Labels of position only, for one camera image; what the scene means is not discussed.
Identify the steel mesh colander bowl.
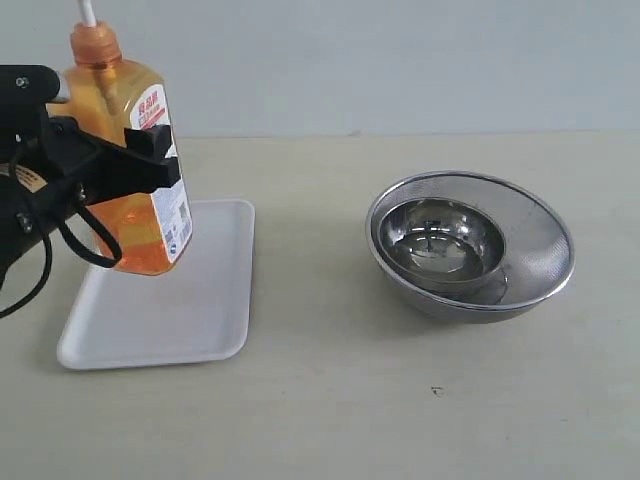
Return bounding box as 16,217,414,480
365,170,575,323

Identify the small stainless steel bowl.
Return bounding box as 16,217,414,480
373,197,506,297

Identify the orange pump soap bottle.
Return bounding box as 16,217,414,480
48,1,193,275

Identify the black cable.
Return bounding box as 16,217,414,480
0,144,124,320

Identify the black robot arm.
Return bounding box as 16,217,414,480
1,116,181,271

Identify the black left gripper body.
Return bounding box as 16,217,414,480
29,116,181,206

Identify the white rectangular foam tray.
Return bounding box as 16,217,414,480
57,199,256,370

